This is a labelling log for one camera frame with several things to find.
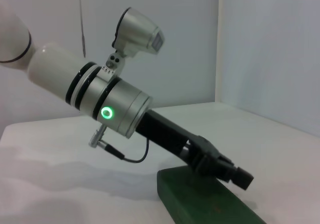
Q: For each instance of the green glasses case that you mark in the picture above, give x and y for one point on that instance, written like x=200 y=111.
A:
x=195 y=199

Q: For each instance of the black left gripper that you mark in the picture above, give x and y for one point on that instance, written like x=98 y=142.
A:
x=165 y=134

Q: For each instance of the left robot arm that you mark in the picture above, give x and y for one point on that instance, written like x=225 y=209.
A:
x=62 y=71

